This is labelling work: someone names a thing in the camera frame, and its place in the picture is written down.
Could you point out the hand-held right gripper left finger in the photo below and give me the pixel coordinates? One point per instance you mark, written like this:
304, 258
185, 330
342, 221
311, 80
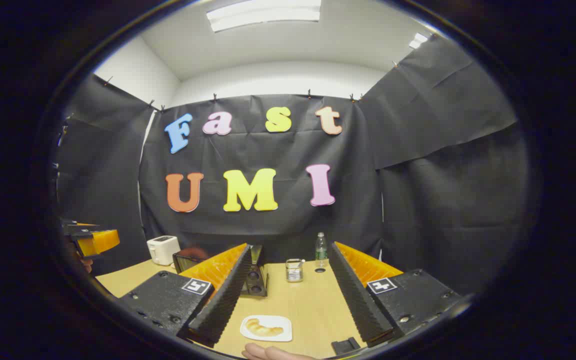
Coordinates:
220, 305

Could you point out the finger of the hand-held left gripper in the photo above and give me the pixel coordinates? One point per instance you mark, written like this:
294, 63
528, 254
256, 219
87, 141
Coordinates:
80, 226
100, 241

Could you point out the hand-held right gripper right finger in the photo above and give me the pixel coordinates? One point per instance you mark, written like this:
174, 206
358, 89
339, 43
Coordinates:
363, 305

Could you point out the black electric oven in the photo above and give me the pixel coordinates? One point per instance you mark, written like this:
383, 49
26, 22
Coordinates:
255, 281

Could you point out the golden croissant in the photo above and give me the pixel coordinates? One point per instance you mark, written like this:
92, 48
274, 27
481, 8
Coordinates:
264, 328

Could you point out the white toaster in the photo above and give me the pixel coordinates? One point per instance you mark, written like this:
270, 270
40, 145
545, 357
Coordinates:
162, 249

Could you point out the white square plate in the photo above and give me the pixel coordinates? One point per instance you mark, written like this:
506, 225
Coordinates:
278, 336

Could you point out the green water bottle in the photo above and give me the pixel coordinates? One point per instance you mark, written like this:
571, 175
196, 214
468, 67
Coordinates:
321, 251

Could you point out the metal cup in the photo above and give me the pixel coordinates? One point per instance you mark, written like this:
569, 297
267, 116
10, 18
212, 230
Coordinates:
294, 271

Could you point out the black backdrop cloth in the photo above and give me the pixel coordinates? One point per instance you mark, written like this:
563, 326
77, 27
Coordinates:
268, 150

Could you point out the small ceiling light panel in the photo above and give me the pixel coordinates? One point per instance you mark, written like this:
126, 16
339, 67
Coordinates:
418, 40

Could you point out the large ceiling light panel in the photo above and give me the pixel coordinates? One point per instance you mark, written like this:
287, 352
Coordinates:
263, 12

